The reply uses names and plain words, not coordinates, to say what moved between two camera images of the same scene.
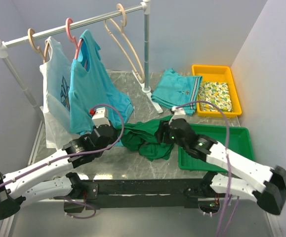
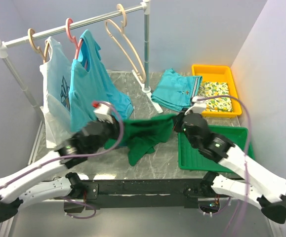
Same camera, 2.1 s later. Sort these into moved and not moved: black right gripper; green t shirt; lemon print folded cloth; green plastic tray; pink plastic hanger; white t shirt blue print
Moved: black right gripper; green t shirt
Not moved: green plastic tray; pink plastic hanger; white t shirt blue print; lemon print folded cloth
